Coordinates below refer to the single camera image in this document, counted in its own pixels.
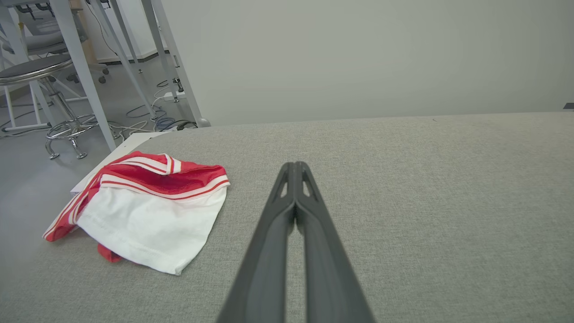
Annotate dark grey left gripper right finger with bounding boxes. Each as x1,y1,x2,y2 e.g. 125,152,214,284
295,161,375,323

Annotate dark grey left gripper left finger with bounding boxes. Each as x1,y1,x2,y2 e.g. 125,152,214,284
217,162,296,323

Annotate red and white jersey shirt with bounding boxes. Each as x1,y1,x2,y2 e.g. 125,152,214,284
43,151,230,275

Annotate grey fabric sofa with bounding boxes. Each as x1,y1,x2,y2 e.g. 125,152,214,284
0,111,574,323

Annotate round grey stool chrome base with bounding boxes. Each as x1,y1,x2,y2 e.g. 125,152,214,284
0,54,122,161

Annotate grey mesh office chair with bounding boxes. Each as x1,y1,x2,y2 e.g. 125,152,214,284
0,0,110,85

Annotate white metal frame leg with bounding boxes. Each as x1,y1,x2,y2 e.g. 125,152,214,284
91,0,158,121
142,0,212,129
0,7,54,133
48,0,118,152

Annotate white floor cable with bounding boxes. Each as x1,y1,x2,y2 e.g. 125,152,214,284
104,82,181,141

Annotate white power strip with cables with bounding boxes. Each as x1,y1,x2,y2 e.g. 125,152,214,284
125,79,199,131

